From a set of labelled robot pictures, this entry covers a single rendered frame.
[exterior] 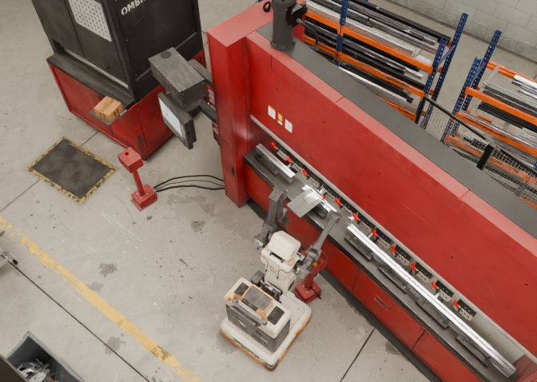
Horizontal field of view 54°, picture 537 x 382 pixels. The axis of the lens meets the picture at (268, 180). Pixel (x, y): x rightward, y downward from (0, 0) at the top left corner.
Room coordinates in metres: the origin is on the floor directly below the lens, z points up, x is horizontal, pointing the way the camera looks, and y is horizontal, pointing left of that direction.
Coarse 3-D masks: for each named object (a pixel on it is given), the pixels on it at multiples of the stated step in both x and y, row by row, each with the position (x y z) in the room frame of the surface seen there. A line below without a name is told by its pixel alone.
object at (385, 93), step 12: (312, 48) 4.95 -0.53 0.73; (348, 72) 4.51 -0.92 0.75; (360, 72) 4.54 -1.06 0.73; (372, 84) 4.32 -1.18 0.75; (384, 84) 4.35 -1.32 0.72; (408, 84) 4.33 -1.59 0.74; (384, 96) 4.14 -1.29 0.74; (396, 96) 4.14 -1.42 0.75; (408, 96) 4.13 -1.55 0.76; (408, 108) 3.97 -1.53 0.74
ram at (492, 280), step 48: (288, 96) 2.90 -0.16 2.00; (288, 144) 2.88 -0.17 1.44; (336, 144) 2.50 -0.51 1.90; (336, 192) 2.44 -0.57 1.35; (384, 192) 2.13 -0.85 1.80; (432, 240) 1.79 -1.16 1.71; (480, 240) 1.60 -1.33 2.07; (480, 288) 1.47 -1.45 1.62; (528, 288) 1.31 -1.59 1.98; (528, 336) 1.16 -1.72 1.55
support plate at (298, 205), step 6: (306, 192) 2.67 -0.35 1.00; (300, 198) 2.60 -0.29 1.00; (318, 198) 2.60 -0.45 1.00; (288, 204) 2.54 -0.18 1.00; (294, 204) 2.54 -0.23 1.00; (300, 204) 2.54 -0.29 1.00; (306, 204) 2.54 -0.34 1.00; (294, 210) 2.48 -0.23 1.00; (300, 210) 2.48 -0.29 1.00; (306, 210) 2.48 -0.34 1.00; (300, 216) 2.42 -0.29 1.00
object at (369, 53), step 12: (312, 24) 4.92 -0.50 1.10; (324, 24) 4.91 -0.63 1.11; (312, 36) 4.74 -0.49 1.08; (324, 36) 4.71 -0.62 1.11; (336, 36) 4.67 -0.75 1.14; (348, 36) 4.71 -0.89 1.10; (348, 48) 4.52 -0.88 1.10; (360, 48) 4.48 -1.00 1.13; (372, 48) 4.50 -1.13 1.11; (360, 60) 4.36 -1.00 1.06; (372, 60) 4.32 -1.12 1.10; (384, 60) 4.30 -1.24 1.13; (396, 60) 4.32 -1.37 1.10; (420, 60) 4.31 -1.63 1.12; (384, 72) 4.19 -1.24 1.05; (396, 72) 4.14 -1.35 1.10; (408, 72) 4.17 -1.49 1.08; (420, 84) 3.97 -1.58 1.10
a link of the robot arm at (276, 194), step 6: (276, 186) 2.30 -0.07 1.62; (276, 192) 2.25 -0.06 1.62; (282, 192) 2.25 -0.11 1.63; (270, 198) 2.20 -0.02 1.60; (276, 198) 2.20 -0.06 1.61; (270, 204) 2.20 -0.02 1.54; (276, 204) 2.20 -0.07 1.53; (270, 210) 2.18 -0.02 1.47; (270, 216) 2.17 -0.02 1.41; (264, 222) 2.19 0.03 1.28; (270, 222) 2.15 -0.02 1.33; (270, 228) 2.14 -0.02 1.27
